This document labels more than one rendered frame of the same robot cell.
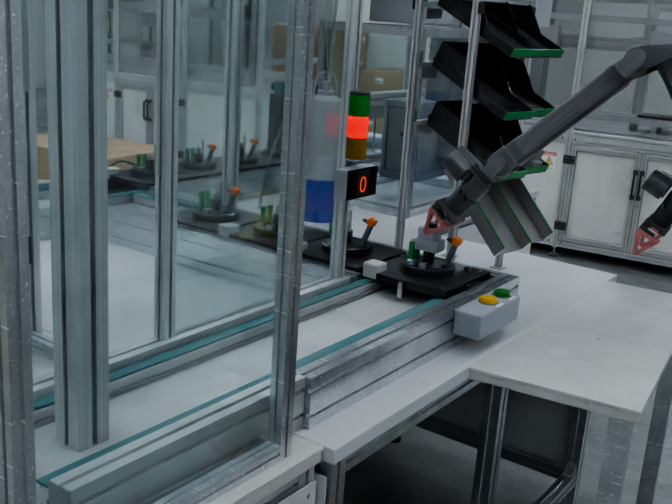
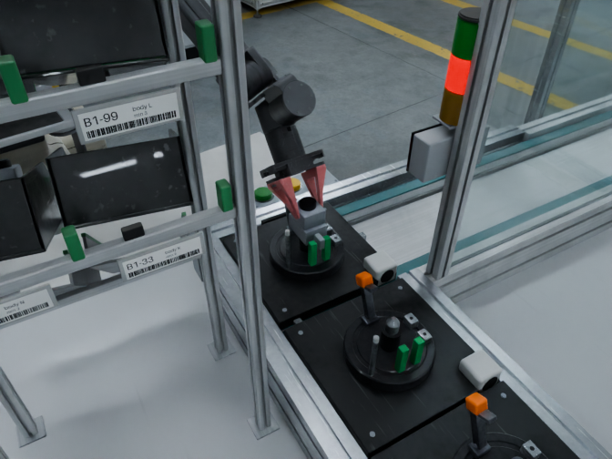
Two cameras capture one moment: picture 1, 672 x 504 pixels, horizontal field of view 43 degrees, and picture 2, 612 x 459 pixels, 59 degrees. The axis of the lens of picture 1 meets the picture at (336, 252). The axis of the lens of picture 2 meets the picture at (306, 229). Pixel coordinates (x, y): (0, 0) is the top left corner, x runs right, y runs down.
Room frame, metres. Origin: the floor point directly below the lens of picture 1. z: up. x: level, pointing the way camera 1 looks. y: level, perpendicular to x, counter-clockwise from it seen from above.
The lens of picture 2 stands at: (2.78, 0.07, 1.66)
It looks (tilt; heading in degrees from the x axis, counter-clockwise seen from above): 40 degrees down; 205
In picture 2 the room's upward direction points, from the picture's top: straight up
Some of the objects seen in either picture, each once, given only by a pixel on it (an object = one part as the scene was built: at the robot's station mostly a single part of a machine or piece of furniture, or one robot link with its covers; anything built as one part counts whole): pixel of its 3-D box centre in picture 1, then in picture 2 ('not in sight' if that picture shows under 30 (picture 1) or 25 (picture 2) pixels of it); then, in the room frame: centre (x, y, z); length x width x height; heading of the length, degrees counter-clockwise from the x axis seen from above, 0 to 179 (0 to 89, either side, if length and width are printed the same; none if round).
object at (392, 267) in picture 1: (427, 273); (306, 258); (2.11, -0.24, 0.96); 0.24 x 0.24 x 0.02; 55
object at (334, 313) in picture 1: (351, 318); (433, 234); (1.88, -0.05, 0.91); 0.84 x 0.28 x 0.10; 145
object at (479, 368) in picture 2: (346, 234); (391, 335); (2.26, -0.03, 1.01); 0.24 x 0.24 x 0.13; 55
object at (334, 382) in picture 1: (422, 334); (376, 192); (1.80, -0.20, 0.91); 0.89 x 0.06 x 0.11; 145
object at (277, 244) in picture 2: (427, 266); (306, 250); (2.11, -0.24, 0.98); 0.14 x 0.14 x 0.02
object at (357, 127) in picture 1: (357, 126); (465, 71); (2.03, -0.03, 1.33); 0.05 x 0.05 x 0.05
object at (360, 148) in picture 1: (356, 147); (458, 103); (2.03, -0.03, 1.28); 0.05 x 0.05 x 0.05
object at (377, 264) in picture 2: (374, 269); (380, 268); (2.09, -0.10, 0.97); 0.05 x 0.05 x 0.04; 55
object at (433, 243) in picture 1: (427, 235); (310, 219); (2.12, -0.23, 1.06); 0.08 x 0.04 x 0.07; 55
